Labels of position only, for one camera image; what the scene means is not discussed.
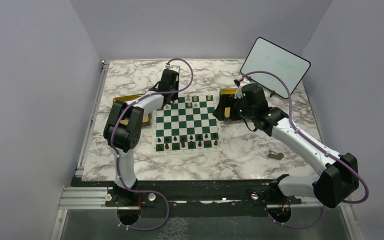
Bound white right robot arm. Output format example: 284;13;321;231
213;83;360;208

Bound small whiteboard on stand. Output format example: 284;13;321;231
240;37;311;99

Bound gold metal tin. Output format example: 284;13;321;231
219;88;241;123
112;94;152;129

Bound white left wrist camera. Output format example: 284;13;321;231
168;65;181;73

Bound small brass padlock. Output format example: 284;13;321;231
267;150;284;160

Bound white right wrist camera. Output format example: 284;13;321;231
234;77;250;99

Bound right gold metal tin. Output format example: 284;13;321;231
219;88;241;123

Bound left gold metal tin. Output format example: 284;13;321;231
112;94;152;129

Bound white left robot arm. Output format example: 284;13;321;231
103;65;180;206

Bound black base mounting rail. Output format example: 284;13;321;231
104;179;301;218

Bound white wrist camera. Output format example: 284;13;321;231
168;65;181;73
234;77;250;99

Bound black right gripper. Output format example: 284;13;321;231
213;93;256;121

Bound green white chess board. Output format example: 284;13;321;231
151;92;224;156

